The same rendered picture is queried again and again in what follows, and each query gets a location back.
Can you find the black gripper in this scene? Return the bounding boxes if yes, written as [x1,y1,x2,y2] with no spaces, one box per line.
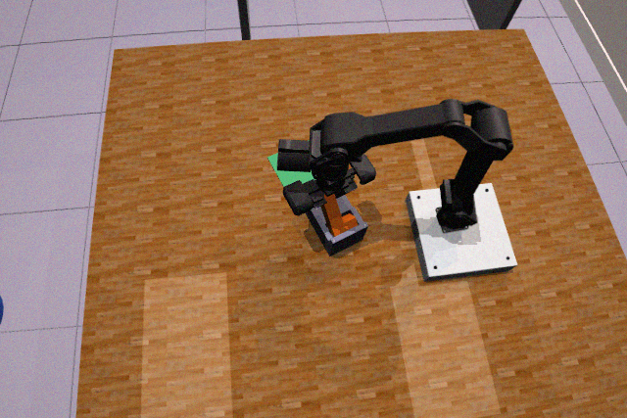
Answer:
[283,154,376,216]

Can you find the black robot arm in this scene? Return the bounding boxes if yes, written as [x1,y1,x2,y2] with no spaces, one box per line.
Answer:
[277,99,514,233]

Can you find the orange block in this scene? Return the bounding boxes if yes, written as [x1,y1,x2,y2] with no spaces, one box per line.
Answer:
[321,194,358,237]

